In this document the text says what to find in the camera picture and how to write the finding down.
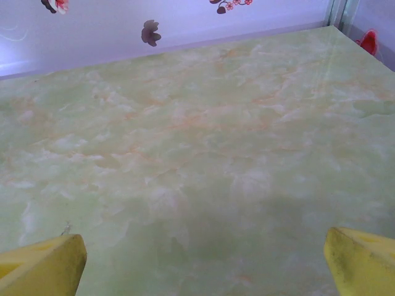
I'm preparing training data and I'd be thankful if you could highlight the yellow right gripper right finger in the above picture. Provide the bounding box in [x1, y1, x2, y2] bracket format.
[323, 226, 395, 296]

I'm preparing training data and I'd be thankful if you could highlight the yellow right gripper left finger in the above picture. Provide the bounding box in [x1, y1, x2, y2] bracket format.
[0, 233, 88, 296]

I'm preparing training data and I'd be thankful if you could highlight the aluminium frame post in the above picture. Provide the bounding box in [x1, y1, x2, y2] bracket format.
[322, 0, 357, 30]

